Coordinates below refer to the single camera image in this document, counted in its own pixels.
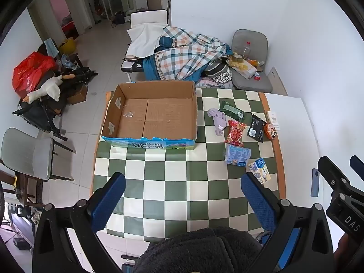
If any black stroller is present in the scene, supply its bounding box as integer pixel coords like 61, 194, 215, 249
13, 67, 99, 141

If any white tissue box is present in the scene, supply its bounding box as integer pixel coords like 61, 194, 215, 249
227, 60, 256, 79

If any white paper card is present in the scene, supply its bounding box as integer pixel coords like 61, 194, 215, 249
267, 111, 281, 130

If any grey padded chair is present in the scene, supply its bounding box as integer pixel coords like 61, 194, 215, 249
231, 29, 273, 93

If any green checkered tablecloth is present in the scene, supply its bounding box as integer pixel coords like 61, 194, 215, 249
90, 87, 281, 242

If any blue and yellow tissue pack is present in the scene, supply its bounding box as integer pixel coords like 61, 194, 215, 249
248, 158, 272, 187

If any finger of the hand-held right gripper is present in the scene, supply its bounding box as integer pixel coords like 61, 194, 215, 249
350, 155, 364, 174
318, 156, 352, 194

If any white cloth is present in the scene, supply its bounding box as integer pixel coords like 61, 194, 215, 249
126, 23, 168, 60

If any light blue tissue packet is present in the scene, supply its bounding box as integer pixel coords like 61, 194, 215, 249
225, 144, 251, 167

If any grey chair with wooden legs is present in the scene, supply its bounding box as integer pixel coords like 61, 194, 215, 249
0, 127, 76, 182

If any black and white striped clothing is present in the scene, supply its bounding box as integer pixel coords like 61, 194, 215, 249
203, 60, 234, 84

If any red plastic bag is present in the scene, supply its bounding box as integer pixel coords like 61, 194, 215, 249
12, 52, 59, 99

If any red snack packet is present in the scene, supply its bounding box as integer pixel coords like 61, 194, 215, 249
224, 119, 248, 147

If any black snack packet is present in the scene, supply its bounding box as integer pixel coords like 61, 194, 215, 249
247, 114, 268, 143

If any plaid blanket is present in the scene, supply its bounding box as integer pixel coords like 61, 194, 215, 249
142, 26, 232, 81

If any orange round snack packet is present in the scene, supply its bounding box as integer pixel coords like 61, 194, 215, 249
263, 123, 277, 141

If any small brown cardboard box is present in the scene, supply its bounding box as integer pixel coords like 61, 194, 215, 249
68, 87, 88, 105

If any purple cloth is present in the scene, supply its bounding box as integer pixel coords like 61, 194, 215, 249
207, 108, 228, 136

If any green snack packet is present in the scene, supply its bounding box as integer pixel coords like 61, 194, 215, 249
218, 99, 246, 120

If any white goose plush toy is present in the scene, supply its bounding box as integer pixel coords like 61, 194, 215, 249
22, 74, 76, 103

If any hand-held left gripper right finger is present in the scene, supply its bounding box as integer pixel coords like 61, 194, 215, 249
240, 172, 335, 273

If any light blue cloth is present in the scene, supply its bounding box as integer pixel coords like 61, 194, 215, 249
44, 38, 59, 57

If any blue phone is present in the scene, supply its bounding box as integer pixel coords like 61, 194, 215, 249
311, 168, 320, 197

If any yellow bag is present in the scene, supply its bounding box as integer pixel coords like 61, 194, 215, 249
58, 37, 77, 54

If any white padded seat back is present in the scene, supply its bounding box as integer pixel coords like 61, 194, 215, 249
130, 10, 168, 25

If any flat cardboard piece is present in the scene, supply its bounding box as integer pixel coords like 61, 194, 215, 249
267, 67, 288, 96

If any person's dark fleece clothing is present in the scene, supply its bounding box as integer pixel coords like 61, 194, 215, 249
134, 227, 263, 273

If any pink cloth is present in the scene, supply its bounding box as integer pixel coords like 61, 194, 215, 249
196, 78, 225, 88

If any black bag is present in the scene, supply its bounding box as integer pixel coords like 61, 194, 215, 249
111, 11, 126, 25

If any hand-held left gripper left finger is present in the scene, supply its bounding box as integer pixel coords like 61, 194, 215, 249
32, 172, 127, 273

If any white panel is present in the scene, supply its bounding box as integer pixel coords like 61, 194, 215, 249
264, 92, 327, 208

